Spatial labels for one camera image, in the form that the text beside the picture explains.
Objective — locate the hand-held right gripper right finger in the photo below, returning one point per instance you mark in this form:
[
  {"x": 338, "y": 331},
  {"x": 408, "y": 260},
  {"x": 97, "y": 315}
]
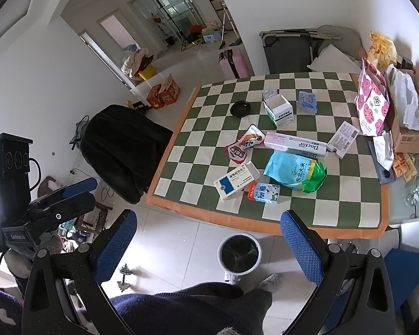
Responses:
[{"x": 300, "y": 247}]

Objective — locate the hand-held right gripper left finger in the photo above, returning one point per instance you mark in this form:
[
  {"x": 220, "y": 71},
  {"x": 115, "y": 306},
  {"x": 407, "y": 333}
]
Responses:
[{"x": 116, "y": 247}]

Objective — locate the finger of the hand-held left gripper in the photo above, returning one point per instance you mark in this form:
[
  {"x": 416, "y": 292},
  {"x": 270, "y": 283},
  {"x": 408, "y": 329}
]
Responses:
[
  {"x": 80, "y": 186},
  {"x": 70, "y": 209}
]

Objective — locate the round black trash bin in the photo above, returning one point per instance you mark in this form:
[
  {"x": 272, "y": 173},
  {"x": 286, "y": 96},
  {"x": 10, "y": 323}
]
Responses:
[{"x": 239, "y": 254}]

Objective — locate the silver blister pack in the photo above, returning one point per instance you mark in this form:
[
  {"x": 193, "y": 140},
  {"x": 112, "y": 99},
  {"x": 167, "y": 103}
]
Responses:
[{"x": 270, "y": 93}]

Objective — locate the metal dumbbell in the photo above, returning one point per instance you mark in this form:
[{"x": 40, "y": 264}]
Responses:
[{"x": 125, "y": 276}]

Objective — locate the grey fluffy slipper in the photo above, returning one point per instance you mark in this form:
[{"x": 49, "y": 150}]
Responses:
[
  {"x": 271, "y": 281},
  {"x": 232, "y": 277}
]

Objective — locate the black chair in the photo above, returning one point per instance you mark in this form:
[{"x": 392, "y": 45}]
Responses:
[{"x": 122, "y": 146}]

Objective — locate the red blue milk carton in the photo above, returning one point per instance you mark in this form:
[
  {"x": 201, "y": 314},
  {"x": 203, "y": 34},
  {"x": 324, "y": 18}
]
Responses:
[{"x": 264, "y": 193}]

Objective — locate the teal green rice bag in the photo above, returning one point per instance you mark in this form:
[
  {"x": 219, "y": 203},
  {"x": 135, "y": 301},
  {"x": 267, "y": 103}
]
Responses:
[{"x": 295, "y": 171}]

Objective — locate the white blue medicine box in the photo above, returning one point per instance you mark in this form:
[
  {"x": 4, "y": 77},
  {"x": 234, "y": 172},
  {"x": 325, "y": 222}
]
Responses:
[{"x": 235, "y": 180}]

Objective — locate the person's dark trousers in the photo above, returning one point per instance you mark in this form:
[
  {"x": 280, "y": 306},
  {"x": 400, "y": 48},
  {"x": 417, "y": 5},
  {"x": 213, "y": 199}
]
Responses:
[{"x": 195, "y": 309}]

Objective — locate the long pink white box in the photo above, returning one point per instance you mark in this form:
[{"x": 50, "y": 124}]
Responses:
[{"x": 295, "y": 143}]

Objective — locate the blue chair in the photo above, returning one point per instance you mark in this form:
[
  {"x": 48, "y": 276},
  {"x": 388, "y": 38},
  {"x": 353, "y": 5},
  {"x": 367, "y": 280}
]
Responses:
[{"x": 406, "y": 275}]

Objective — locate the red snack wrapper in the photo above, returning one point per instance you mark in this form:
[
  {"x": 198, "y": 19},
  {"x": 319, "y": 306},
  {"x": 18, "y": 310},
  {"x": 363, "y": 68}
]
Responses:
[{"x": 246, "y": 144}]

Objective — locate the small white printed box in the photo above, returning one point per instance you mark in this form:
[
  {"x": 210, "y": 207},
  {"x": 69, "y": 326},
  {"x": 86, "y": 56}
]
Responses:
[{"x": 343, "y": 139}]

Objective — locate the red gift boxes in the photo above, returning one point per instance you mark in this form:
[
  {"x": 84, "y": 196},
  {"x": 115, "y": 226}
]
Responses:
[{"x": 164, "y": 94}]

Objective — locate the crumpled white tissue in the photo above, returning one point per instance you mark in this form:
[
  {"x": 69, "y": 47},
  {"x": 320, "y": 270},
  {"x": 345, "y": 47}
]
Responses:
[{"x": 383, "y": 148}]

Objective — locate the orange snack packet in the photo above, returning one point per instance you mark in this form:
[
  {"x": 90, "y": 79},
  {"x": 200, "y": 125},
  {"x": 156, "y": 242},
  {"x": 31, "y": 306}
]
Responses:
[{"x": 403, "y": 165}]

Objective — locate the yellow bin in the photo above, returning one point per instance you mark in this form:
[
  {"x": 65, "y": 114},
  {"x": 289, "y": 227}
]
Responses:
[{"x": 146, "y": 72}]

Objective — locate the pile of clothes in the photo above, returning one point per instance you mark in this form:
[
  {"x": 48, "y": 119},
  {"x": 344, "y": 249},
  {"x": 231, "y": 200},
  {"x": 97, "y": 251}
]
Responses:
[{"x": 134, "y": 63}]

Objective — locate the open white green box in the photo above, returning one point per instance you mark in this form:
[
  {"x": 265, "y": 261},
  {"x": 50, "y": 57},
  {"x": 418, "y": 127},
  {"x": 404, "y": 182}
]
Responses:
[{"x": 280, "y": 111}]

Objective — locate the green white checkered tablecloth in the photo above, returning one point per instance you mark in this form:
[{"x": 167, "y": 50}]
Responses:
[{"x": 209, "y": 129}]

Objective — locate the small blue packet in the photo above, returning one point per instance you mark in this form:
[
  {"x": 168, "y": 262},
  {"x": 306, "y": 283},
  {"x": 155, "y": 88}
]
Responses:
[{"x": 308, "y": 102}]

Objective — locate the black ashtray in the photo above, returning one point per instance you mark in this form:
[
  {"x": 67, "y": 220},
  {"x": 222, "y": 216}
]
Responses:
[{"x": 240, "y": 108}]

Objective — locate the brown cardboard box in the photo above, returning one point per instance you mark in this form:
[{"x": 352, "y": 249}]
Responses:
[{"x": 410, "y": 136}]

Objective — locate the pink floral paper bag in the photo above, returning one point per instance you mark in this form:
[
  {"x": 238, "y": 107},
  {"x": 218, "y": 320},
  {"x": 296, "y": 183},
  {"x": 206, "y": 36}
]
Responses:
[{"x": 370, "y": 106}]

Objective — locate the white plastic bag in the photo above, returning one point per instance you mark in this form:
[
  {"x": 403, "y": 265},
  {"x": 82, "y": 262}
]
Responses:
[{"x": 406, "y": 97}]

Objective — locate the black coat rack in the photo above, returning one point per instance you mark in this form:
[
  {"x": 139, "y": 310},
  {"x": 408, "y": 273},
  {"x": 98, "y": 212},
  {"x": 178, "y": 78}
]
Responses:
[{"x": 167, "y": 17}]

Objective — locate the pink suitcase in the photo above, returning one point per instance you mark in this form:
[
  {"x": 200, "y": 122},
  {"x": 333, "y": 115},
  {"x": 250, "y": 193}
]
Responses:
[{"x": 234, "y": 63}]

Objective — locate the dark folding bed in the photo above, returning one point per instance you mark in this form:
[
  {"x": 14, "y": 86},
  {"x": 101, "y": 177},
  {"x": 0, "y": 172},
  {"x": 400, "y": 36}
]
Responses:
[{"x": 286, "y": 52}]

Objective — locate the grey padded chair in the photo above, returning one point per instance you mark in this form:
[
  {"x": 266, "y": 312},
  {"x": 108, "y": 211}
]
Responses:
[{"x": 338, "y": 36}]

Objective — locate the yellow snack bag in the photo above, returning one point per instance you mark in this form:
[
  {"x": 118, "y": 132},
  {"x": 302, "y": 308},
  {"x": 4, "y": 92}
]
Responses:
[{"x": 381, "y": 47}]

